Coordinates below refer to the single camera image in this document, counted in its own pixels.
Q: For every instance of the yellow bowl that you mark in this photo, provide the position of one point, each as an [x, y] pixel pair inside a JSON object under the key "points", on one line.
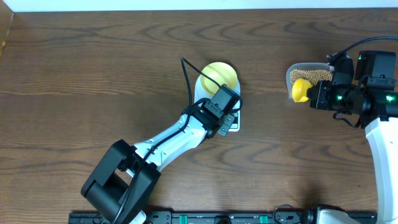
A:
{"points": [[222, 73]]}

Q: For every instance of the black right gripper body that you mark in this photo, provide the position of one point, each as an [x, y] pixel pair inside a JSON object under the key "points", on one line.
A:
{"points": [[338, 98]]}

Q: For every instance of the soybeans in container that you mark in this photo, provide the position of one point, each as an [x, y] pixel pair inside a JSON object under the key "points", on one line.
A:
{"points": [[313, 76]]}

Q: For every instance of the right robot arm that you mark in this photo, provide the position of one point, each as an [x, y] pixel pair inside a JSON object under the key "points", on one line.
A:
{"points": [[367, 90]]}

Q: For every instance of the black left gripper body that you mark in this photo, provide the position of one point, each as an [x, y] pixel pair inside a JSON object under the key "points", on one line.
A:
{"points": [[224, 124]]}

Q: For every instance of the clear plastic container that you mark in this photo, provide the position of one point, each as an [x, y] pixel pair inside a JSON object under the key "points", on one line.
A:
{"points": [[305, 66]]}

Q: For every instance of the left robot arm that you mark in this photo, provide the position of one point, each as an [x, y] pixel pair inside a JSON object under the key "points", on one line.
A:
{"points": [[123, 180]]}

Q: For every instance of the yellow measuring scoop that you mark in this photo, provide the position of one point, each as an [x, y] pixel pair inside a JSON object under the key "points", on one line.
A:
{"points": [[299, 90]]}

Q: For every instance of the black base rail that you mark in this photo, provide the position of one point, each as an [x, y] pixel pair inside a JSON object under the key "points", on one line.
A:
{"points": [[281, 214]]}

